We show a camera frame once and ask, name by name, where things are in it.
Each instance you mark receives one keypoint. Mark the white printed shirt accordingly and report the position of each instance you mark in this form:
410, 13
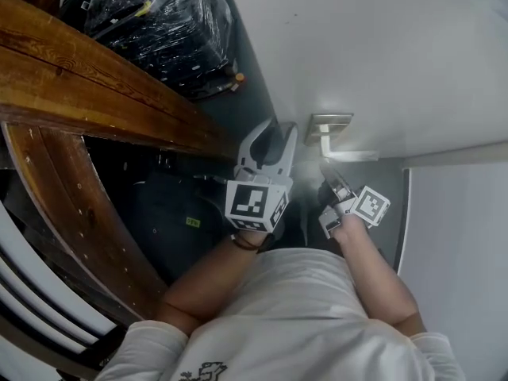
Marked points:
293, 324

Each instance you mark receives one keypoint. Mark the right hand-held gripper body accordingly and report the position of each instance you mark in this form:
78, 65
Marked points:
367, 208

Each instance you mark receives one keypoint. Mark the white door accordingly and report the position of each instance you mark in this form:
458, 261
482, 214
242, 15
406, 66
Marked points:
377, 46

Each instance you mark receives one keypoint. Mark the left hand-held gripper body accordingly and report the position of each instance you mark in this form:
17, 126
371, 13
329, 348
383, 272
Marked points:
254, 205

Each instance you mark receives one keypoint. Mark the person's right forearm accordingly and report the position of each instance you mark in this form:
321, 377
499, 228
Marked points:
377, 276

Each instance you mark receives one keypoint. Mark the small orange cap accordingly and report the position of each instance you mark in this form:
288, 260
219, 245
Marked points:
239, 77

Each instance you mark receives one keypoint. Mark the brown wooden table beam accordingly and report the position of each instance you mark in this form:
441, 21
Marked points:
91, 81

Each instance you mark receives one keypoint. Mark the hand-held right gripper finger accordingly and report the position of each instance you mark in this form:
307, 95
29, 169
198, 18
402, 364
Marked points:
344, 191
329, 177

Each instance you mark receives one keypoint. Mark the black wrist band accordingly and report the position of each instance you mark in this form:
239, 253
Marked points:
250, 243

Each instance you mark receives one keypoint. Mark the black plastic-wrapped bundle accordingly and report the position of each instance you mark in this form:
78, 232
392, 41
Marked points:
158, 26

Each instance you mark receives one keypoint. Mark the white slatted radiator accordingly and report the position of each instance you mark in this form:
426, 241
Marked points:
35, 292

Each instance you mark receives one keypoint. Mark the curved brown wooden table leg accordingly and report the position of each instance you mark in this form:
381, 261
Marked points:
75, 205

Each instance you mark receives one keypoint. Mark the black bag with green label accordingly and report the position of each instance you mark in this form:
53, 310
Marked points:
178, 220

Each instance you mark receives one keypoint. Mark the person's left forearm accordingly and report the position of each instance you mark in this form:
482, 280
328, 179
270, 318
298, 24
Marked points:
206, 288

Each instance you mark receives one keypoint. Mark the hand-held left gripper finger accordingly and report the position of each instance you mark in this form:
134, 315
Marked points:
289, 149
248, 147

